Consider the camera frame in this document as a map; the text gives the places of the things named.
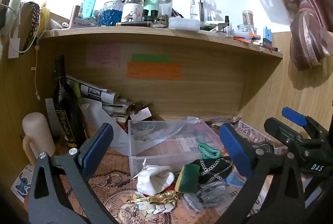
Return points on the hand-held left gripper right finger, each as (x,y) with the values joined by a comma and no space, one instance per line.
(235,148)

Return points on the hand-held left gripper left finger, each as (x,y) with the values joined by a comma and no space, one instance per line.
(97,145)

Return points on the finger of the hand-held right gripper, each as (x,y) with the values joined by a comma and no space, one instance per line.
(294,116)
(278,130)

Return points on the silver mesh scrubber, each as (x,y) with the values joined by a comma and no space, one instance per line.
(205,195)

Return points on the green yellow sponge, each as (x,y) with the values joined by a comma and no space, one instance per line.
(187,177)

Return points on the clear plastic storage box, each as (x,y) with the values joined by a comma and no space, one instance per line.
(169,143)

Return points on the white cloth pouch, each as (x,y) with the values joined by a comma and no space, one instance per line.
(156,178)

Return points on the pile of newspapers and papers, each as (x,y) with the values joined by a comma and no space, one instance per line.
(109,104)

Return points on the dark wine bottle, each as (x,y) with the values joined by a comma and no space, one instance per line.
(65,109)

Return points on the vintage printed table paper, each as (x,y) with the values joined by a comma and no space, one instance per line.
(117,195)

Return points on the clear plastic bag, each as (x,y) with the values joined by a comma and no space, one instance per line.
(182,123)

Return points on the gold hair clip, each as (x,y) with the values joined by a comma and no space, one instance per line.
(158,199)

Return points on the blue small box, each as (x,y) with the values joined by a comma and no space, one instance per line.
(267,37)

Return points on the blue cartoon sticker card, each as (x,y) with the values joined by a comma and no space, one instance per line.
(22,183)

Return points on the orange pen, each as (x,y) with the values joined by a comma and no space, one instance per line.
(247,38)

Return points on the pink sticky note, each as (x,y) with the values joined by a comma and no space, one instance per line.
(103,55)

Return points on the orange sticky note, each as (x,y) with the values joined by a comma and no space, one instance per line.
(154,70)

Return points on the pink striped curtain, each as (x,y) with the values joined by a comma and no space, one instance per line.
(307,18)

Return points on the green sticky note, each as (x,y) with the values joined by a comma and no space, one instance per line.
(151,58)

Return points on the clear glass jar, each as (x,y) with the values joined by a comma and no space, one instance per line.
(247,19)

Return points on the small black cap bottle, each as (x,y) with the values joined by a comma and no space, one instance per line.
(226,23)

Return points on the wooden shelf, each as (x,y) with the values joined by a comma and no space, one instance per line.
(161,36)

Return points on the brown tube with gold cap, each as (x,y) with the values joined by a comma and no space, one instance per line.
(135,24)

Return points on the white power adapter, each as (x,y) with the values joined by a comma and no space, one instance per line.
(13,47)

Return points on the blue diamond glass bottle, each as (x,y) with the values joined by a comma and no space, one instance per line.
(112,13)

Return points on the brown cardboard tube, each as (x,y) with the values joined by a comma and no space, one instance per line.
(75,13)

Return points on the white translucent plastic container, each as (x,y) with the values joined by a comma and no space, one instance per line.
(184,23)

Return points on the yellow headband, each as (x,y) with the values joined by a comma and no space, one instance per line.
(45,18)

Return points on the black patterned headband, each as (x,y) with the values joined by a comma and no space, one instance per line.
(31,24)

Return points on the blue liquid clear bottle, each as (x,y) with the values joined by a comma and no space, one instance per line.
(89,5)

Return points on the clear packaged tool set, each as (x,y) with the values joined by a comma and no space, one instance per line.
(203,5)

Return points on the mint green pump bottle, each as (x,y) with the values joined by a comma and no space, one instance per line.
(151,0)

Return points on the clear jar silver lid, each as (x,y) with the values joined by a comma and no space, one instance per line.
(165,4)

